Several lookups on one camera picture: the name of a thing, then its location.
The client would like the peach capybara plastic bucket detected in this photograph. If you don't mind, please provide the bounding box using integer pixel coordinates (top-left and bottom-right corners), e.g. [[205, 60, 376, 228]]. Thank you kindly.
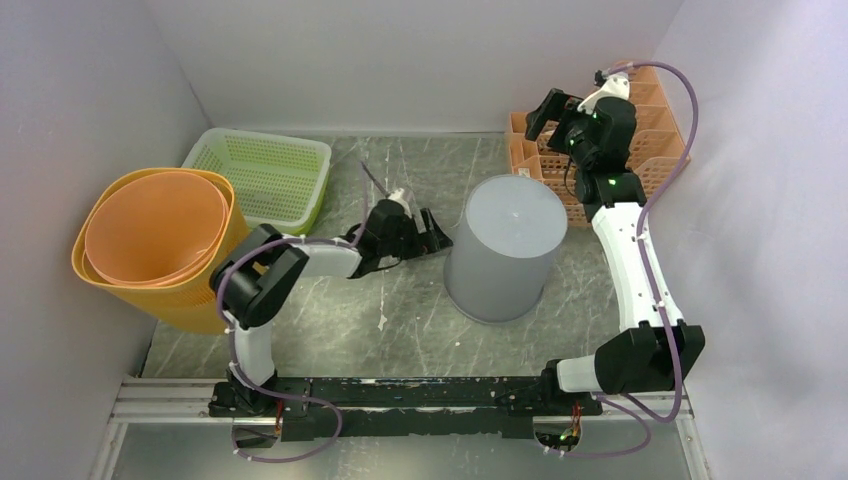
[[84, 170, 229, 286]]

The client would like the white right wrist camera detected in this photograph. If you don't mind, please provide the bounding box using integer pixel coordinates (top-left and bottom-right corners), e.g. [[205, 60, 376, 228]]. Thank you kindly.
[[577, 70, 630, 115]]

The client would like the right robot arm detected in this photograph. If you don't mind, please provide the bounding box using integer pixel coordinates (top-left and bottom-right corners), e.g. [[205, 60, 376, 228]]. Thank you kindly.
[[525, 89, 705, 414]]

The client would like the peach plastic desk organizer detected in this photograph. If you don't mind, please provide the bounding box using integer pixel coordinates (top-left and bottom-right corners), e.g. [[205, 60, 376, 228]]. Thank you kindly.
[[505, 66, 686, 227]]

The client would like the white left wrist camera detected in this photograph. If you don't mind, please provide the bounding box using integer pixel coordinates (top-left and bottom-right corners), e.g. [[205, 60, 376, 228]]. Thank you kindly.
[[388, 188, 410, 203]]

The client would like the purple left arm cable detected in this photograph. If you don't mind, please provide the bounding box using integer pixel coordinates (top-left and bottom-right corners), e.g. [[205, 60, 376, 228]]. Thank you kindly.
[[215, 161, 392, 465]]

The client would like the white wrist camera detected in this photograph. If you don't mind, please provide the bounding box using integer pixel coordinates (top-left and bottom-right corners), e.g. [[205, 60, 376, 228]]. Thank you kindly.
[[577, 70, 630, 115], [388, 188, 410, 203]]

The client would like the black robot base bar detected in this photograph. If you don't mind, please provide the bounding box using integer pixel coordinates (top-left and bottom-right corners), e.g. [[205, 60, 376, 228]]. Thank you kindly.
[[208, 371, 602, 442]]

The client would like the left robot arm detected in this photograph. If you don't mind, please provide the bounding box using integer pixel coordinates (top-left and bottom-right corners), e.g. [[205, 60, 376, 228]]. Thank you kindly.
[[209, 198, 453, 416]]

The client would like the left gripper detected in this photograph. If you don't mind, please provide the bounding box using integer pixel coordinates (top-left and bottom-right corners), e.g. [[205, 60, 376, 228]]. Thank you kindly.
[[381, 209, 455, 262]]

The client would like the grey plastic bucket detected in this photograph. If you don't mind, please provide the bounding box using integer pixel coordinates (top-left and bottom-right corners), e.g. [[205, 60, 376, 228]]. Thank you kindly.
[[444, 174, 568, 324]]

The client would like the white perforated basket tray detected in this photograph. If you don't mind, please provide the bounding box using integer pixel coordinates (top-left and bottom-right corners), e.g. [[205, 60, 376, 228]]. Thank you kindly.
[[182, 128, 332, 233]]

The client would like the green plastic basin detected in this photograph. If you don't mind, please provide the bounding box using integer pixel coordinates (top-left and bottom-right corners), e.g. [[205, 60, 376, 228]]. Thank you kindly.
[[284, 177, 328, 235]]

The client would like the yellow slotted waste basket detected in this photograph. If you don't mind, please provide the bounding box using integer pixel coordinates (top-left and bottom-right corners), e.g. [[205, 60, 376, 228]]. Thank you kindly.
[[71, 168, 248, 335]]

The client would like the aluminium rail frame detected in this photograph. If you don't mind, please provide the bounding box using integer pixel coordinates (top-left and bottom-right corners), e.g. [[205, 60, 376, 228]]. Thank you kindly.
[[86, 374, 713, 480]]

